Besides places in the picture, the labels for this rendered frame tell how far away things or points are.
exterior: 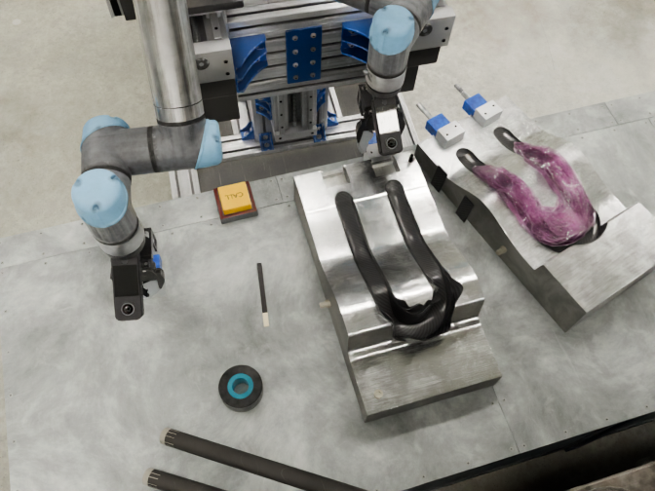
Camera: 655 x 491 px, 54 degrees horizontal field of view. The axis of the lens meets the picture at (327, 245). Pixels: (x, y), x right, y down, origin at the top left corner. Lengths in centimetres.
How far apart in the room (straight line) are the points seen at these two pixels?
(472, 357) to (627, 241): 39
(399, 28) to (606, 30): 208
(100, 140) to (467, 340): 73
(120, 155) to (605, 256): 90
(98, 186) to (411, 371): 62
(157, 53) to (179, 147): 15
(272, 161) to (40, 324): 107
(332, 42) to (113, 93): 131
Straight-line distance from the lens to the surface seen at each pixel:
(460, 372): 121
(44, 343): 135
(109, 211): 98
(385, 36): 116
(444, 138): 142
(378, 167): 138
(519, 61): 290
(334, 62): 168
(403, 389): 118
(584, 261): 132
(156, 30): 99
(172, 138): 103
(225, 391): 120
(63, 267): 141
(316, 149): 220
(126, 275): 113
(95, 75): 282
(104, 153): 104
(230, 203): 136
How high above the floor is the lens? 199
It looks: 62 degrees down
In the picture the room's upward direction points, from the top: 4 degrees clockwise
